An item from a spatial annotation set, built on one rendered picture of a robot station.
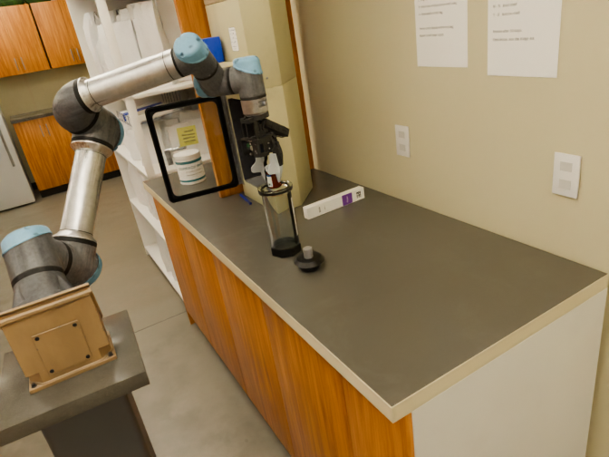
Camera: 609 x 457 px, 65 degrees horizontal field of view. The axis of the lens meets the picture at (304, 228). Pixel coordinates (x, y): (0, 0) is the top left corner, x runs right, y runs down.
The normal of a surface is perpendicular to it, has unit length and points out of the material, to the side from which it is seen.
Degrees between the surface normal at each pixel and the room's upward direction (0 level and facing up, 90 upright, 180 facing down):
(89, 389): 0
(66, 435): 90
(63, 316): 90
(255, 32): 90
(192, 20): 90
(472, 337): 1
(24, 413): 0
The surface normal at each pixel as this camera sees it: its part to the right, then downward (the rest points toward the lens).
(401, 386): -0.15, -0.90
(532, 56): -0.85, 0.33
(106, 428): 0.45, 0.31
